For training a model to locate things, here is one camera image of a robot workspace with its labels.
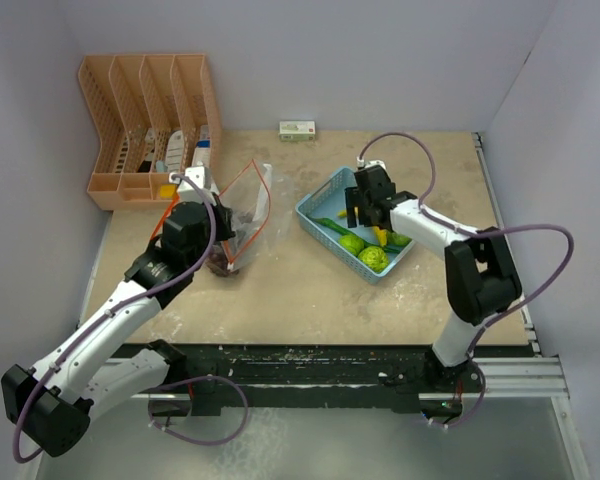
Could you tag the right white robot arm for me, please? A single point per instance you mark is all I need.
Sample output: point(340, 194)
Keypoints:
point(481, 279)

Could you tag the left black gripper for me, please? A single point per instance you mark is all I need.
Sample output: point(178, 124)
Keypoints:
point(227, 210)

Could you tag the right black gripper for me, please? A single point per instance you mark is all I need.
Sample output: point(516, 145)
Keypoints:
point(354, 198)

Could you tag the blue white box in organizer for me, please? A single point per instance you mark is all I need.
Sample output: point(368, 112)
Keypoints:
point(202, 147)

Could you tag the clear orange-zip bag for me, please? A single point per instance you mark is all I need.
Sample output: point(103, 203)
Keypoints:
point(183, 232)

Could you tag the small white green box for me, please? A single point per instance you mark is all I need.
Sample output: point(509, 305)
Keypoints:
point(297, 131)

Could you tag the orange desk file organizer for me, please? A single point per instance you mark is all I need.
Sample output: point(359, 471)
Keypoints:
point(138, 102)

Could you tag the green bumpy fruit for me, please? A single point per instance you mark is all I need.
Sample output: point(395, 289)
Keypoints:
point(375, 258)

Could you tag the yellow banana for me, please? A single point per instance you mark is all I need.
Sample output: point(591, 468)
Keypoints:
point(380, 234)

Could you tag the white tube in organizer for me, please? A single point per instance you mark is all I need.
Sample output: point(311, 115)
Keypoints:
point(174, 152)

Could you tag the light blue plastic basket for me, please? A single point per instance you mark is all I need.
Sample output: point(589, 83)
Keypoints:
point(326, 202)

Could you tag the yellow block in organizer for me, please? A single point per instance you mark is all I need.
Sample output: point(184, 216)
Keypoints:
point(167, 191)

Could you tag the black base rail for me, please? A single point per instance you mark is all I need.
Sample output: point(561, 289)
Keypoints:
point(403, 379)

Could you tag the red grape bunch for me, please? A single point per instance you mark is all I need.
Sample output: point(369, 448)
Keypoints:
point(217, 262)

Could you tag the green chili pepper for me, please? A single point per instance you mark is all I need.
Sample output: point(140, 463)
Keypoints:
point(332, 225)

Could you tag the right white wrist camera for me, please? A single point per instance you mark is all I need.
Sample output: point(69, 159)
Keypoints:
point(362, 164)

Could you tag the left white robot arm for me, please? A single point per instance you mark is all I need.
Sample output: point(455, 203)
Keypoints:
point(53, 402)

